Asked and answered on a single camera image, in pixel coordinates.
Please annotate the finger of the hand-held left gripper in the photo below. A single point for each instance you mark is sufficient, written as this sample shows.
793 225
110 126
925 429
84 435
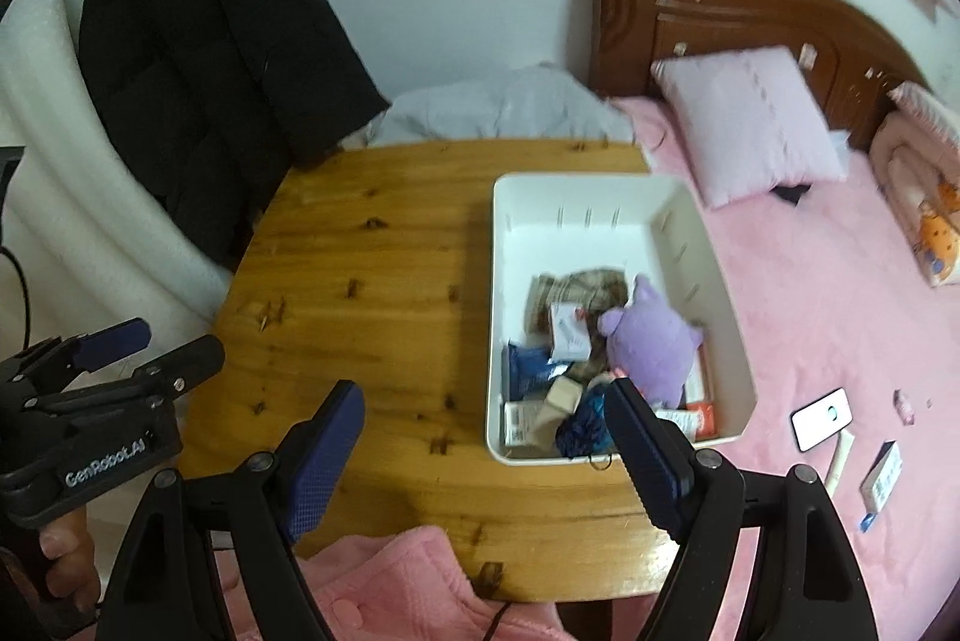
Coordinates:
112 341
187 360

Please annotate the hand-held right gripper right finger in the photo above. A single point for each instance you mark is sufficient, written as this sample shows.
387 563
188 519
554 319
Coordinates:
649 461

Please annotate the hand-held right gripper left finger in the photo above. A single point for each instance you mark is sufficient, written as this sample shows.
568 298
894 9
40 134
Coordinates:
322 461

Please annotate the white tube orange cap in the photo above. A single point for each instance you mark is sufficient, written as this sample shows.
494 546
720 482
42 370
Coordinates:
694 420

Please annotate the blue knit ball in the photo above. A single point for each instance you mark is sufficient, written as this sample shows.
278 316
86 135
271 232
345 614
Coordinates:
585 427

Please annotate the beige small box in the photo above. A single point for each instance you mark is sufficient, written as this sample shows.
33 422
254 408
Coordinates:
562 397

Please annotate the purple plush toy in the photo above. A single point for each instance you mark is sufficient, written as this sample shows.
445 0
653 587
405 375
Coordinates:
649 349

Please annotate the dark blue packet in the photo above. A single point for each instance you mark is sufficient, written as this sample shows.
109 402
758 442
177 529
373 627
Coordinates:
529 371

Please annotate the plaid fabric bow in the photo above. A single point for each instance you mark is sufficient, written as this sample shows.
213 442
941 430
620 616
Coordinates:
577 289

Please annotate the white plastic tray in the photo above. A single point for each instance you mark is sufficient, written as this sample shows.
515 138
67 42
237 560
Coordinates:
585 199

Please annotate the person's left hand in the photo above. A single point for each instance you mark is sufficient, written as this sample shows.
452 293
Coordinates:
71 558

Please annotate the pink fleece robe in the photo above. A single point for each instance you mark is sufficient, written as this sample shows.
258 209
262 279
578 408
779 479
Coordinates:
405 573

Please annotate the white smartphone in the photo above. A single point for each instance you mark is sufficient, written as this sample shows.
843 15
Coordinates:
821 420

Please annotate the white stick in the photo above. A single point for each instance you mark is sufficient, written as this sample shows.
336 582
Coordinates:
840 457

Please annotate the pink bed sheet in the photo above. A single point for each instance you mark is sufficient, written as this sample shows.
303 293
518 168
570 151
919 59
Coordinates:
810 311

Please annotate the small white blue box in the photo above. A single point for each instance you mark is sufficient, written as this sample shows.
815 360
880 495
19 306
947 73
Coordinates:
881 476

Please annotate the small pink item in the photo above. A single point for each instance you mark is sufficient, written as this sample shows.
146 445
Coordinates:
904 407

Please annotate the black puffer jacket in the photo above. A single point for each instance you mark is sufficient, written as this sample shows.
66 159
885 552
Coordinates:
210 49

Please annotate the pink pillow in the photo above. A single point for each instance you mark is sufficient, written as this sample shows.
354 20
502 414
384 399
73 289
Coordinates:
750 116

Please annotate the grey white pillow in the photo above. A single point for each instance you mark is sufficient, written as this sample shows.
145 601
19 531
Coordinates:
510 101

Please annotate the pink cartoon print quilt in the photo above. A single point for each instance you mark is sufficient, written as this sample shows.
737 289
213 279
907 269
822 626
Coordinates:
922 176

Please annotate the brown wooden headboard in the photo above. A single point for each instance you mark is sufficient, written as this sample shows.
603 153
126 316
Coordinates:
720 11

